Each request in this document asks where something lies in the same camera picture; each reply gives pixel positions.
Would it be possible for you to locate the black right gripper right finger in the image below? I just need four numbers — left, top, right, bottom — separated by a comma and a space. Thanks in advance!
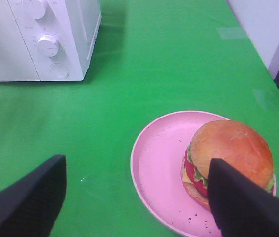
208, 158, 279, 237

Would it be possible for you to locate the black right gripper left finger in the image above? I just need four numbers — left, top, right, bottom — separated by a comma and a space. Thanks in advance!
0, 155, 67, 237

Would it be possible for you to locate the white microwave door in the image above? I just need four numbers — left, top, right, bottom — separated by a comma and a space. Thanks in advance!
0, 0, 40, 82

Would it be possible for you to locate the burger with sesame-free bun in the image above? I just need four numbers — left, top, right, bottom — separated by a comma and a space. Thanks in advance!
180, 120, 276, 210

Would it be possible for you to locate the white microwave knob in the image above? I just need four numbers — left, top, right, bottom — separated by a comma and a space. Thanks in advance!
37, 34, 59, 57
22, 0, 48, 19

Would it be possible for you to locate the round door release button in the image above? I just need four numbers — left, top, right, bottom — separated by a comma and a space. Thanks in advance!
50, 63, 69, 78

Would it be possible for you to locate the pink round plate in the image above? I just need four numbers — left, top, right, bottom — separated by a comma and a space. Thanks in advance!
130, 110, 277, 237

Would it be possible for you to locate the white microwave oven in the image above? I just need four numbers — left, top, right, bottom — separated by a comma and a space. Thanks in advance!
0, 0, 101, 82

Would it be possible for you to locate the green table mat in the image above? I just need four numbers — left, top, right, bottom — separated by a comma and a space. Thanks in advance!
0, 0, 279, 237

